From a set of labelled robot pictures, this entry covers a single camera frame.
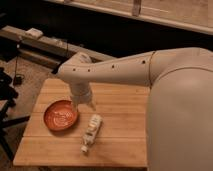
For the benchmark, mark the orange ceramic bowl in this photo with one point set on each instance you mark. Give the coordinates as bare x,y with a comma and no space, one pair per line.
60,115

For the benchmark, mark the wooden table board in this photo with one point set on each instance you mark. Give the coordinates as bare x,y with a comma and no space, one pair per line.
121,141

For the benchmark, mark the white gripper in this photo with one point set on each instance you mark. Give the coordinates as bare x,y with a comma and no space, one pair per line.
81,93

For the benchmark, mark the long wooden beam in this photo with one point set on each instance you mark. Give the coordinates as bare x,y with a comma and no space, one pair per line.
48,44

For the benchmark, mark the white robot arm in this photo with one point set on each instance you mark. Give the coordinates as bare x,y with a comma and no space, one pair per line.
179,119

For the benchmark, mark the wooden shelf ledge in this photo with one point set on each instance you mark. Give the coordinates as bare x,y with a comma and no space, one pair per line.
193,15

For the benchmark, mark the small white box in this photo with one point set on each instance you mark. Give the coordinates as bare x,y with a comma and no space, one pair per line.
34,33

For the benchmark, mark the black tripod stand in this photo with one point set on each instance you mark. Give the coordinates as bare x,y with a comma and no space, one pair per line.
8,94

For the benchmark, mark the small white bottle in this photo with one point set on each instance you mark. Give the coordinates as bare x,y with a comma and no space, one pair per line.
91,132

